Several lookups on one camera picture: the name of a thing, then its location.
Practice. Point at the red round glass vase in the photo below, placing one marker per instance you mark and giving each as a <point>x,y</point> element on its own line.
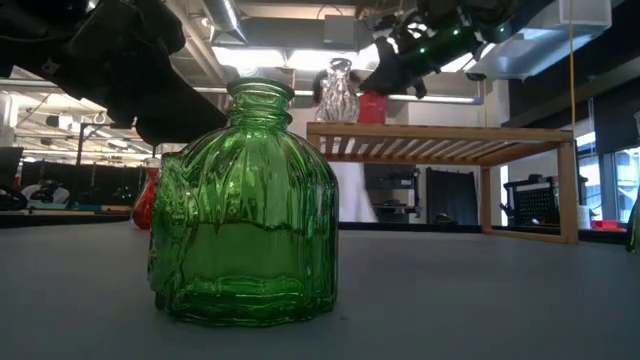
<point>145,210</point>

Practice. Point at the white ceiling duct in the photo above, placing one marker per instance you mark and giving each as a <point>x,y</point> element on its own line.
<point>540,50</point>

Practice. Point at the black partition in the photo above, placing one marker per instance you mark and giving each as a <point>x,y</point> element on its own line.
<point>100,185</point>

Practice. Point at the black equipment rack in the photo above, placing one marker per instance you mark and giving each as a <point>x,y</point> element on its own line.
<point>390,182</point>

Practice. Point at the white hanging panel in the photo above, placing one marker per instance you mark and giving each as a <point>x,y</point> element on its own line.
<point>585,12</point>

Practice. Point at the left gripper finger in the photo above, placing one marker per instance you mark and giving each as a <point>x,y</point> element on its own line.
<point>185,122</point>

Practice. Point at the dark monitor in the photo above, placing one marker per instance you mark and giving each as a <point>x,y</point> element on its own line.
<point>10,167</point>

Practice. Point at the squat green ribbed glass vase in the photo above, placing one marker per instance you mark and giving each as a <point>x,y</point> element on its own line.
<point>240,200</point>

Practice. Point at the white roll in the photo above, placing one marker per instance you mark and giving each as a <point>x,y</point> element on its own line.
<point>583,217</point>

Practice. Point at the wooden slatted shelf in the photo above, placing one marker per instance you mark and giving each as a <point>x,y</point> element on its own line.
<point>440,132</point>

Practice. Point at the person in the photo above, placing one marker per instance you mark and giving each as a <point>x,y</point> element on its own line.
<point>50,194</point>

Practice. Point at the grey ceiling box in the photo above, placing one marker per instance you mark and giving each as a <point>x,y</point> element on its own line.
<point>347,32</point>

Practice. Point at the dark background table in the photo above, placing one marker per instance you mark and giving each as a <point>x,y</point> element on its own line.
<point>75,220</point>

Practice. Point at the slim green glass vase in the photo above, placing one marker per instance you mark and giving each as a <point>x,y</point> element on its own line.
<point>635,225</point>

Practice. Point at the red box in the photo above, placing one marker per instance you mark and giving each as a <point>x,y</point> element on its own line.
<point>607,224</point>

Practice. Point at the silver ventilation duct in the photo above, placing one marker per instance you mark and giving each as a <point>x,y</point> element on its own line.
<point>225,20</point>

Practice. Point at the black curtain panel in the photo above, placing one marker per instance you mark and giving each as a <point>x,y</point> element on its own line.
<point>452,197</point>

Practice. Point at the ceiling light panel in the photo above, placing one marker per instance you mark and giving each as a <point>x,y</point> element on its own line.
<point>260,57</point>

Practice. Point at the black pipe frame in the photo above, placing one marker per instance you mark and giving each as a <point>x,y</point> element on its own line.
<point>80,147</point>

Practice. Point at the black pegboard cart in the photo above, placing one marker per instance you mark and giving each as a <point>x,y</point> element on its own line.
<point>535,202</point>

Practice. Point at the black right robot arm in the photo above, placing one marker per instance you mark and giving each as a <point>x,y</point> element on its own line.
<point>500,15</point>

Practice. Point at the clear swirl-ribbed glass vase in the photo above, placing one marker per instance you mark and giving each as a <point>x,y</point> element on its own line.
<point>337,100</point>

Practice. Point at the red glass bottle vase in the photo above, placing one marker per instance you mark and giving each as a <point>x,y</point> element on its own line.
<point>372,110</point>

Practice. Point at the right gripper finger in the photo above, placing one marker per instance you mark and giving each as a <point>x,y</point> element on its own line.
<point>318,86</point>
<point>385,70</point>

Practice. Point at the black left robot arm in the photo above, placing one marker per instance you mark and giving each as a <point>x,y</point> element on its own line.
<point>30,30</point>

